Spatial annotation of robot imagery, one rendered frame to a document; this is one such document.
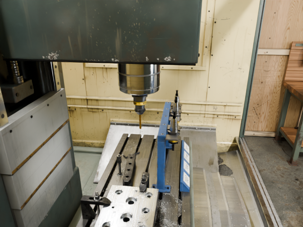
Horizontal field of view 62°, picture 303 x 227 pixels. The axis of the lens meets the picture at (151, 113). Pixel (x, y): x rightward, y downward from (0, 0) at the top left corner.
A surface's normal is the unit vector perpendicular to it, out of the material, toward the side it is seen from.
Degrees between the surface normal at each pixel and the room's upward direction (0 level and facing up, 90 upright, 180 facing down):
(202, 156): 24
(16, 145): 91
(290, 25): 90
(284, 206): 0
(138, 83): 90
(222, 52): 91
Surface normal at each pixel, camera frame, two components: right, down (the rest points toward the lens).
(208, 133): -0.05, -0.67
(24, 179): 0.99, 0.06
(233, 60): -0.16, 0.39
